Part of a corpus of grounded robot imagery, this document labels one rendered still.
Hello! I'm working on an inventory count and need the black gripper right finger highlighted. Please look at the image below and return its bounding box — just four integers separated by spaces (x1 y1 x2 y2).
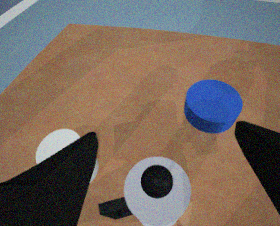
235 121 280 215

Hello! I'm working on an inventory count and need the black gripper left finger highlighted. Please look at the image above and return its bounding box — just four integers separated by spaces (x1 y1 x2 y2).
0 132 98 226

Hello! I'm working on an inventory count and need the blue short cylinder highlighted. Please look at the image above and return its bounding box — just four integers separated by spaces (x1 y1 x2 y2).
184 80 243 134

